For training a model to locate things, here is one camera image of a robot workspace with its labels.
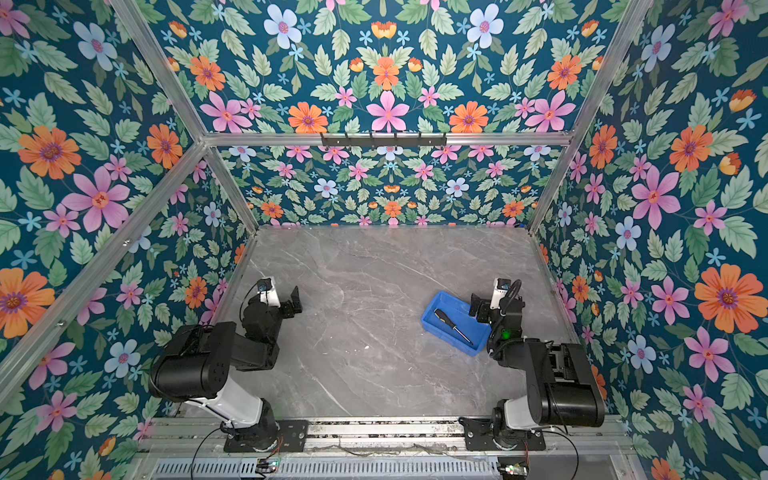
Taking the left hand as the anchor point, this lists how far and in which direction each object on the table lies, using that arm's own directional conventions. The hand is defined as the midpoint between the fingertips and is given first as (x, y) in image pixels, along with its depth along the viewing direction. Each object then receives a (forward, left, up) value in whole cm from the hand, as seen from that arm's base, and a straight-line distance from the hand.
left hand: (281, 281), depth 90 cm
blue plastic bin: (-8, -55, -11) cm, 57 cm away
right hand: (-6, -64, -5) cm, 65 cm away
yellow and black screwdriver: (-10, -49, -9) cm, 51 cm away
